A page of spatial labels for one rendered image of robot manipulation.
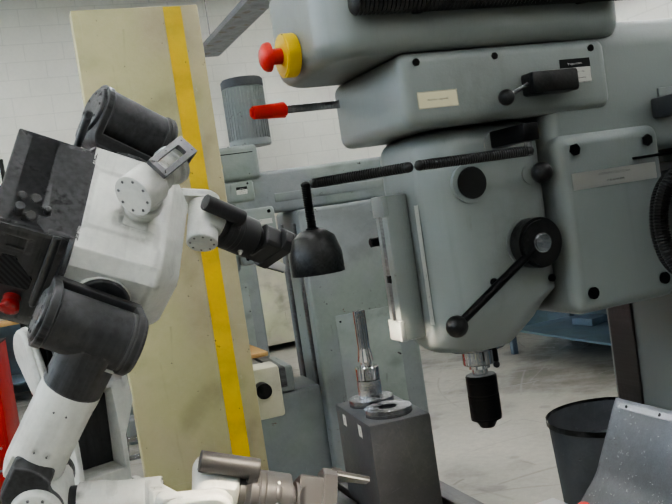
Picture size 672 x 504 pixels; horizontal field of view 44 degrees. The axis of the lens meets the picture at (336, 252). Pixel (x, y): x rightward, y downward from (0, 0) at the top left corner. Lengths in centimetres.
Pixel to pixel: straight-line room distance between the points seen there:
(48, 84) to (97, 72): 741
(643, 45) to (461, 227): 40
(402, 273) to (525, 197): 20
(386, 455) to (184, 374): 145
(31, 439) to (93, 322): 20
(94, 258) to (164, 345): 158
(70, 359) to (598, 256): 77
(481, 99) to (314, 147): 969
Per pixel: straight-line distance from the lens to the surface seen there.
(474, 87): 115
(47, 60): 1034
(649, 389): 158
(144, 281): 132
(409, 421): 155
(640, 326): 155
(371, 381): 166
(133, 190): 128
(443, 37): 113
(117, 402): 167
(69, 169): 139
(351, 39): 108
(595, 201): 124
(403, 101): 110
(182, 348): 288
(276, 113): 125
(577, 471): 323
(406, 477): 157
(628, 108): 131
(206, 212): 174
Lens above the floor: 154
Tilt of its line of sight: 3 degrees down
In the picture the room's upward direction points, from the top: 8 degrees counter-clockwise
